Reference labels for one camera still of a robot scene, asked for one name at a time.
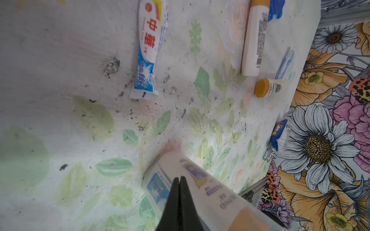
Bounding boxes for blue lid far left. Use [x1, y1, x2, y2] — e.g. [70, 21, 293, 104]
[268, 0, 286, 22]

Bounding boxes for white bottle teal label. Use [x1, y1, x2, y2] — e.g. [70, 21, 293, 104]
[159, 152, 275, 231]

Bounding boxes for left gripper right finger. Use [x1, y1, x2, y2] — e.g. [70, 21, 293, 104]
[179, 176, 204, 231]

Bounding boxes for small toothpaste tube left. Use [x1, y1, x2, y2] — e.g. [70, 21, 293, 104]
[130, 0, 169, 100]

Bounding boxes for white bottle back label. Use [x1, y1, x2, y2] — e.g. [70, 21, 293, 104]
[241, 0, 270, 77]

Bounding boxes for blue toothbrush near lid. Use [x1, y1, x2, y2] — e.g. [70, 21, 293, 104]
[275, 47, 295, 80]

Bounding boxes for white bottle lying sideways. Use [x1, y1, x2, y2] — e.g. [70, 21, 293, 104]
[254, 79, 283, 98]

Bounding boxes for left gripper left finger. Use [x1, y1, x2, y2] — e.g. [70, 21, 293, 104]
[156, 178, 180, 231]

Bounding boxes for clear packet right edge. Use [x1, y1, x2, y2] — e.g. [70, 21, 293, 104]
[263, 117, 291, 162]

